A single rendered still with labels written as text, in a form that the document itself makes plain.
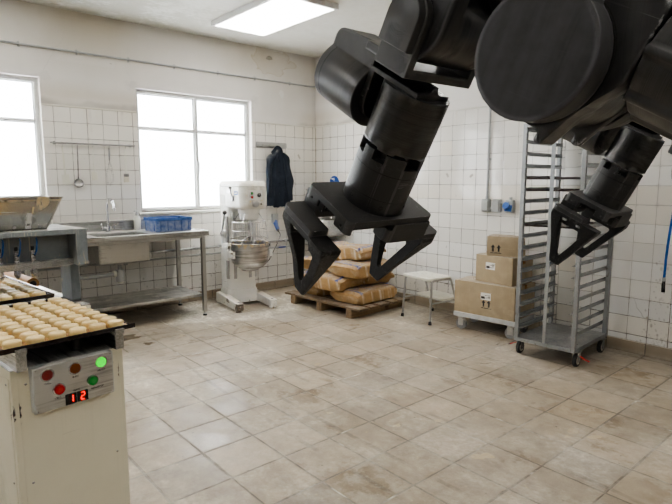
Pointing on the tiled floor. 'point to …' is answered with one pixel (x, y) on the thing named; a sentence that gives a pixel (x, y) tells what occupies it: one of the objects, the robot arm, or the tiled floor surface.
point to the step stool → (430, 289)
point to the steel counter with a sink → (119, 252)
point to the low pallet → (346, 304)
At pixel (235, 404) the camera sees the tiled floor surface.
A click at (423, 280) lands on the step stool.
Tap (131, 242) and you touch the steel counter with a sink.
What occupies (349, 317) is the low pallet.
